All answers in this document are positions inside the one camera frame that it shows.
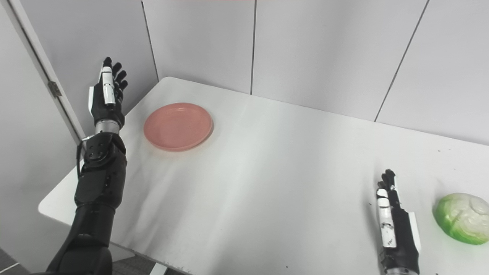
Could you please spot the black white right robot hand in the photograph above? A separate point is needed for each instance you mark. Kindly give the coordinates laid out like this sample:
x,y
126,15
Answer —
x,y
399,236

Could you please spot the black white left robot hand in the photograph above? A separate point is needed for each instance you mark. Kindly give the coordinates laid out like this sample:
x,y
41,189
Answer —
x,y
107,105

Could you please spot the green white cabbage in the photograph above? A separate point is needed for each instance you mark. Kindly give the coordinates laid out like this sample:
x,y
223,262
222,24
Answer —
x,y
464,217

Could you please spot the pink plate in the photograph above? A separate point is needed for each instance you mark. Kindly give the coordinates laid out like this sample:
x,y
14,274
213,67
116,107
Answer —
x,y
177,127

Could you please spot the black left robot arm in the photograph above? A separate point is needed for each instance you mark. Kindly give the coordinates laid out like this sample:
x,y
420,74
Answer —
x,y
95,191

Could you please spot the metal door hinge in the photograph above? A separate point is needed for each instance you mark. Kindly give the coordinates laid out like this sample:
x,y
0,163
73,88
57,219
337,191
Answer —
x,y
54,89

